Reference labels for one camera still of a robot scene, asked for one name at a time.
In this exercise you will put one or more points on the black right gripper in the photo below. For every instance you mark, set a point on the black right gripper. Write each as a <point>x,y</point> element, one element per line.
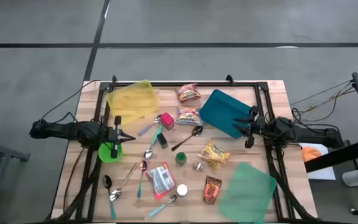
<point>258,124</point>

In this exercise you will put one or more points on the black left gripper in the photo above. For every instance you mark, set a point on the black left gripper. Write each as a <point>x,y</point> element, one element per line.
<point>116,137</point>

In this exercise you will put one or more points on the dark green black-lidded spice tin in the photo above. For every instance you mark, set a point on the dark green black-lidded spice tin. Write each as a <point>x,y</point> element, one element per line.
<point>162,140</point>

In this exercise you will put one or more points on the yellow snack packet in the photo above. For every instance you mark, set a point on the yellow snack packet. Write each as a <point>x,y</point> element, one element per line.
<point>213,154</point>

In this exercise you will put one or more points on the red-lidded smoked paprika tin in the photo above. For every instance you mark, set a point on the red-lidded smoked paprika tin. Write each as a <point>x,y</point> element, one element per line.
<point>167,120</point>

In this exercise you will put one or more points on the black metal spoon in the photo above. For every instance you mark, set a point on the black metal spoon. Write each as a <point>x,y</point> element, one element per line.
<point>196,131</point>

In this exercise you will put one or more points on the yellow-labelled ramen noodle packet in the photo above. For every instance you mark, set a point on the yellow-labelled ramen noodle packet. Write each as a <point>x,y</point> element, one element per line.
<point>188,115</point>

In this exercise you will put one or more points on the green-lidded glass herb jar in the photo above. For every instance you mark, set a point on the green-lidded glass herb jar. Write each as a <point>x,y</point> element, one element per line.
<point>181,158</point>

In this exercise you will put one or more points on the small tan-lidded spice jar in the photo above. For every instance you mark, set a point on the small tan-lidded spice jar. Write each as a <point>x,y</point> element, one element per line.
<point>198,165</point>

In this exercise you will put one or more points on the pink ramen noodle packet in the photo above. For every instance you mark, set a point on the pink ramen noodle packet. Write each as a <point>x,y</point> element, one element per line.
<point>188,92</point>

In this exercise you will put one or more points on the white-lidded bagel seasoning jar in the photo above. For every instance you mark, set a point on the white-lidded bagel seasoning jar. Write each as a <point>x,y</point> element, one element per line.
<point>182,190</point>

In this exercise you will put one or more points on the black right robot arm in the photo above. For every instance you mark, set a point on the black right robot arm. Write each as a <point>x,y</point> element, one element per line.
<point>306,132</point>

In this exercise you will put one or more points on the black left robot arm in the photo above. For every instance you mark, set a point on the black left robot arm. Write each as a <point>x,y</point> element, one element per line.
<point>67,129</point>

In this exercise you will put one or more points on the blue plastic bin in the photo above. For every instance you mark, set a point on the blue plastic bin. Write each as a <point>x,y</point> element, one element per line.
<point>222,110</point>

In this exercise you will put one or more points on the green plastic bowl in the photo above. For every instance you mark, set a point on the green plastic bowl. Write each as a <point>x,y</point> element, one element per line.
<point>106,154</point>

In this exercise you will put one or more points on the yellow translucent plastic bin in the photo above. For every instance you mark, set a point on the yellow translucent plastic bin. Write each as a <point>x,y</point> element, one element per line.
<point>132,101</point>

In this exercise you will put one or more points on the plain silver spoon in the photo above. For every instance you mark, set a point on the plain silver spoon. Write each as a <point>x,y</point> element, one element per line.
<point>115,194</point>

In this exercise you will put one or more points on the green translucent plastic bin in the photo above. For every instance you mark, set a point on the green translucent plastic bin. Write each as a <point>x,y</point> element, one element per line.
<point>247,193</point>

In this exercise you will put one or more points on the brown and orange snack packet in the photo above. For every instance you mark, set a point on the brown and orange snack packet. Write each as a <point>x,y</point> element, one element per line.
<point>212,189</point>

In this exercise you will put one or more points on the orange object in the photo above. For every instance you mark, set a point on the orange object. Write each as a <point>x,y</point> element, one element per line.
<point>310,153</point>

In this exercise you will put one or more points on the white paper sheet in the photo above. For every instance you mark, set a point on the white paper sheet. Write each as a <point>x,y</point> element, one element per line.
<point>322,174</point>

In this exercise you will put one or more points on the black frame clamp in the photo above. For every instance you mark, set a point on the black frame clamp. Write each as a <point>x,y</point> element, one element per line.
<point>114,78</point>
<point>229,79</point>

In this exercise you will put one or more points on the black metal rig frame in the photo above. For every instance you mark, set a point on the black metal rig frame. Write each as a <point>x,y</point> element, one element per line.
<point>182,84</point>

